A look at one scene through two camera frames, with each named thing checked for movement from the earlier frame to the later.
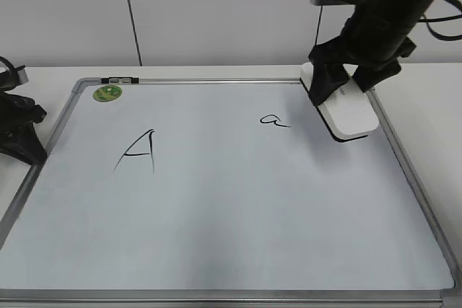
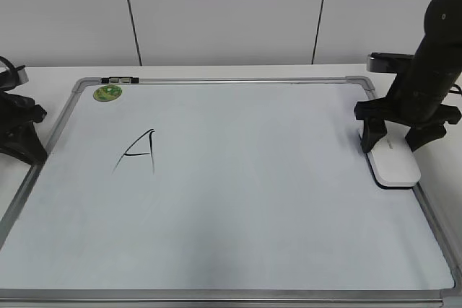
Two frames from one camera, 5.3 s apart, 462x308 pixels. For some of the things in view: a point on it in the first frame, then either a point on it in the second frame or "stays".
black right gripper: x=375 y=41 to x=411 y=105
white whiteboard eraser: x=352 y=114 to x=393 y=158
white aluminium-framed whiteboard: x=215 y=192 stays
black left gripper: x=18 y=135 stays
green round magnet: x=105 y=94 stays
